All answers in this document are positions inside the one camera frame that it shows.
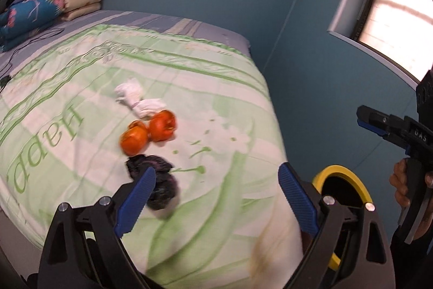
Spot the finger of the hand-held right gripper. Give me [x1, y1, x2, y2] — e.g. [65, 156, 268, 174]
[357, 105, 407, 128]
[359, 119, 411, 154]

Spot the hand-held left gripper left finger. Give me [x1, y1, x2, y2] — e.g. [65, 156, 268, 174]
[37, 166, 157, 289]

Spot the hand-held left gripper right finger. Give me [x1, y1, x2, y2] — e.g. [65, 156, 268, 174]
[278, 162, 395, 289]

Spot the black plastic bag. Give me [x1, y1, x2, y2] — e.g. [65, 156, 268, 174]
[126, 154, 180, 211]

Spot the yellow rimmed trash bin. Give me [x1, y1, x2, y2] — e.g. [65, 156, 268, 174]
[313, 165, 373, 271]

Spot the orange peel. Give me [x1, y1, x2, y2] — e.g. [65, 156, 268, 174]
[120, 121, 150, 156]
[149, 109, 177, 142]

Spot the white tissue bundle with band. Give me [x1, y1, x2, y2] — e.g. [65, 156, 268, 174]
[114, 78, 166, 122]

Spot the person's right hand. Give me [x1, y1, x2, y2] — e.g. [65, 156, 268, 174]
[389, 158, 433, 208]

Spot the window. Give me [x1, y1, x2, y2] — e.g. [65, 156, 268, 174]
[327, 0, 433, 90]

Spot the green printed blanket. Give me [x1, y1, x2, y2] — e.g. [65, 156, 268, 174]
[0, 24, 305, 289]

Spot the striped bed sheet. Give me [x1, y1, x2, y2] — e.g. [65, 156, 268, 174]
[0, 9, 251, 80]

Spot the beige floral pillow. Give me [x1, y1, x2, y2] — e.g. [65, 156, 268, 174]
[62, 3, 102, 21]

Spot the blue floral pillow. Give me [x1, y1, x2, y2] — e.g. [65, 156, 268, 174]
[0, 0, 66, 51]

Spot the black cable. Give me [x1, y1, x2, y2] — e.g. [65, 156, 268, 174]
[0, 25, 66, 88]

